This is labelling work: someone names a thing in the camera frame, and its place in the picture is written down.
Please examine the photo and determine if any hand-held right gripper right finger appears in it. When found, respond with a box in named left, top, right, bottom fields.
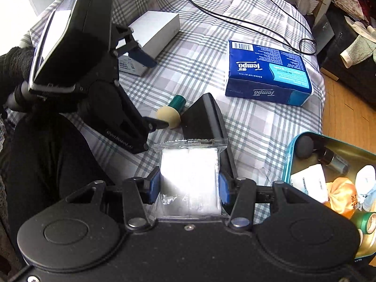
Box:
left=218, top=172, right=306, bottom=231

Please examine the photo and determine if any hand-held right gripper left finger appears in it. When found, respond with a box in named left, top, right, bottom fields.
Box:
left=66, top=166, right=162, bottom=230

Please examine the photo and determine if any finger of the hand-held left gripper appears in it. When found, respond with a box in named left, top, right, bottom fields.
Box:
left=110, top=25, right=158, bottom=69
left=141, top=116, right=166, bottom=132

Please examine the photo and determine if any clear bag of cotton pads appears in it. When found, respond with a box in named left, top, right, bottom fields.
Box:
left=153, top=138, right=228, bottom=219

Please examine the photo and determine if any small white packet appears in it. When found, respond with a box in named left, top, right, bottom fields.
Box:
left=290, top=164, right=329, bottom=203

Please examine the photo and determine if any black mushroom-shaped foam head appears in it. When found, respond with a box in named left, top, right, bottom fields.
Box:
left=294, top=135, right=319, bottom=157

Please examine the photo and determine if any dark glass bottle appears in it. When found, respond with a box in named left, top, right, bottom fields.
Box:
left=319, top=148, right=351, bottom=174

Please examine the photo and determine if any orange fabric pouch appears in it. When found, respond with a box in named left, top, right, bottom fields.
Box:
left=323, top=177, right=359, bottom=219

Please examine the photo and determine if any teal metal tin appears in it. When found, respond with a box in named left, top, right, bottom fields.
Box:
left=280, top=132, right=376, bottom=259

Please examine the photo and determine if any green tape roll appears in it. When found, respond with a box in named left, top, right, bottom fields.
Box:
left=351, top=211, right=376, bottom=243

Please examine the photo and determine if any white tape roll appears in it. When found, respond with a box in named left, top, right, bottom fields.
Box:
left=355, top=164, right=376, bottom=194

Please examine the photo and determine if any person's left forearm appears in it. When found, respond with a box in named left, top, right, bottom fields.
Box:
left=0, top=46, right=37, bottom=115

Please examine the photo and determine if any white cardboard box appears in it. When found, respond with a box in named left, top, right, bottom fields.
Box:
left=117, top=10, right=180, bottom=77

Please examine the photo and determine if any black wedge-shaped case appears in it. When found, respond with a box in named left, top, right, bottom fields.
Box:
left=180, top=92, right=238, bottom=180

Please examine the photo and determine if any grey plaid bed sheet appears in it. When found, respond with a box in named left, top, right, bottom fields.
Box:
left=0, top=0, right=326, bottom=221

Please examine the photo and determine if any blue tissue pack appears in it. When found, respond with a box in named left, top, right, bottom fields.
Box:
left=225, top=39, right=314, bottom=107

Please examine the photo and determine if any black leather sofa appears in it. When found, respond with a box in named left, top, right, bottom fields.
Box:
left=317, top=6, right=376, bottom=109

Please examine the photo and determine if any black flat panel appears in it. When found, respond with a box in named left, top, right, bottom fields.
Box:
left=312, top=14, right=336, bottom=55

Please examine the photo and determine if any mint green sweater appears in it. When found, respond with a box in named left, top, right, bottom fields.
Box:
left=340, top=20, right=376, bottom=69

